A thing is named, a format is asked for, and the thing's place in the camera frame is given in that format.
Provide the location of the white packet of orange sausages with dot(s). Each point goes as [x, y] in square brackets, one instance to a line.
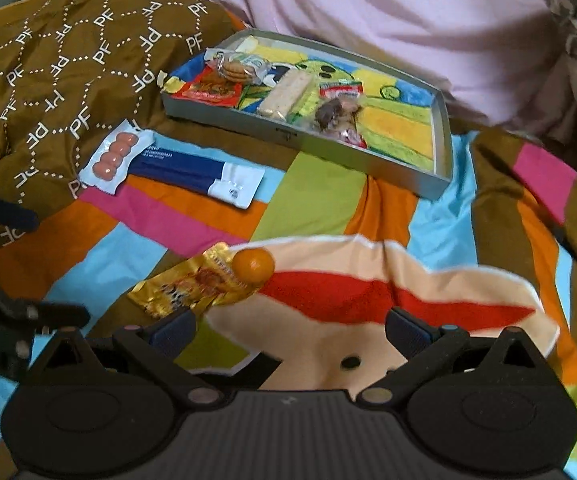
[113, 155]

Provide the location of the small orange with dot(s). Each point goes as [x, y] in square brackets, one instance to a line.
[253, 264]

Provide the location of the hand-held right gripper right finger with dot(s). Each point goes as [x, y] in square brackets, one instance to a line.
[408, 332]

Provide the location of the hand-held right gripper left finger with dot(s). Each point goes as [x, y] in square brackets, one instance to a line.
[173, 335]

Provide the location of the brown printed cloth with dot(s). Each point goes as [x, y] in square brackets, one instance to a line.
[68, 60]

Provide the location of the red label dried fruit packet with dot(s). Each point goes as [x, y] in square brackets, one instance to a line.
[336, 112]

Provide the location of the red snack packet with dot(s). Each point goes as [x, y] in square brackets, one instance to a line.
[203, 91]

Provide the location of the grey tray with cartoon painting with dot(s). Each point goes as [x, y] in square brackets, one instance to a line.
[393, 125]

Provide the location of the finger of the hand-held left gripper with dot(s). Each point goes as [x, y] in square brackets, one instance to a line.
[53, 316]
[13, 217]

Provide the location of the gold snack packet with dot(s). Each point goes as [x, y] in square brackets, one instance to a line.
[188, 282]

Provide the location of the beige snack bar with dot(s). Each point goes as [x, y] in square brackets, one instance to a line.
[283, 95]

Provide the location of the colourful patchwork blanket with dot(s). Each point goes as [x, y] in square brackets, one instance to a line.
[318, 185]

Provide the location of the pink cloth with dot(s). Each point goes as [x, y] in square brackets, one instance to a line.
[393, 10]

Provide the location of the clear cookie packet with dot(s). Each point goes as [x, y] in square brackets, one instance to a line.
[233, 67]

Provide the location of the blue and white packet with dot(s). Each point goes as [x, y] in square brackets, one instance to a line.
[178, 170]

